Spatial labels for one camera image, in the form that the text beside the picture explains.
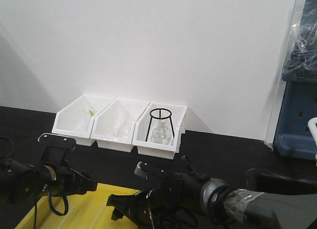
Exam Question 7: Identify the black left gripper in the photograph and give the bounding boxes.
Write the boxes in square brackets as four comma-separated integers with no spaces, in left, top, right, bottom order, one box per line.
[47,162,98,197]

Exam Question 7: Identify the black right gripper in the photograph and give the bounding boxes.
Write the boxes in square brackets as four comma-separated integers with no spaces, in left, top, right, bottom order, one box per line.
[106,172,204,229]

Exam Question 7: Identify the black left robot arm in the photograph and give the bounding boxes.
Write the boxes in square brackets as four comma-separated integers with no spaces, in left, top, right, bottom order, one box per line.
[0,133,98,215]

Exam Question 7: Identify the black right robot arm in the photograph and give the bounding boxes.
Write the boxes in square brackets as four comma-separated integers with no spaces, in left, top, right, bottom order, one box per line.
[106,172,317,229]

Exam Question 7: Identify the yellow plastic tray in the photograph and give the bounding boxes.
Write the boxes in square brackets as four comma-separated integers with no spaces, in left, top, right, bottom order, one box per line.
[16,183,138,229]

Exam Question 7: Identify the white storage bin left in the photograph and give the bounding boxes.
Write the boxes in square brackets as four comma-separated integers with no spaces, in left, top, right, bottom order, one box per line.
[52,95,114,146]

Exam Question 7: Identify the white storage bin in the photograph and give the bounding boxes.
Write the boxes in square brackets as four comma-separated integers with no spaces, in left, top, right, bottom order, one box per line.
[52,95,114,146]
[132,102,187,160]
[91,98,149,153]

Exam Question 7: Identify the white storage bin right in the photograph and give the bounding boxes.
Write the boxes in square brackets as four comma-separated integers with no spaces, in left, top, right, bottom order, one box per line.
[132,102,187,160]

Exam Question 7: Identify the round glass flask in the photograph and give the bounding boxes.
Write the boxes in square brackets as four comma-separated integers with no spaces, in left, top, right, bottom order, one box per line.
[152,119,172,145]

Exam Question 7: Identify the white storage bin middle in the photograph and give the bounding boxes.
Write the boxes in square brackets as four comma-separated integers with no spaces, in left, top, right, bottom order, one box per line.
[91,98,149,153]

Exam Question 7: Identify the glass funnel in bin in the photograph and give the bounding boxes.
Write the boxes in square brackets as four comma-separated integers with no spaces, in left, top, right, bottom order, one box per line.
[82,104,101,119]

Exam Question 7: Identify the glass beakers in bin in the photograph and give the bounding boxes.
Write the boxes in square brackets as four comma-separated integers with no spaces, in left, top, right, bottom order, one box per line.
[111,117,134,138]

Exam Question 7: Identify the blue plastic crate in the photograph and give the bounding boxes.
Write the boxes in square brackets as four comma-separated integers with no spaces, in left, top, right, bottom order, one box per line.
[273,82,317,160]

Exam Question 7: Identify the plastic wrapped dark bundle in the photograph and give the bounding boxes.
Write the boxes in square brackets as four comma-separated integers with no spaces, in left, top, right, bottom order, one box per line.
[281,0,317,83]

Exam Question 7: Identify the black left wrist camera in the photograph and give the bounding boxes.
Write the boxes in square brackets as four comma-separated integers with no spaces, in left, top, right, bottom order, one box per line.
[38,133,76,166]

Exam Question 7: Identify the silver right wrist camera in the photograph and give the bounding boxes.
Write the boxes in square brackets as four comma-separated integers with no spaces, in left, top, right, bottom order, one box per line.
[134,162,169,185]

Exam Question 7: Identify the black wire tripod stand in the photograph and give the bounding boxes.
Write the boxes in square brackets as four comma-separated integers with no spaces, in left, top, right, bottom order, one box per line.
[145,108,175,145]

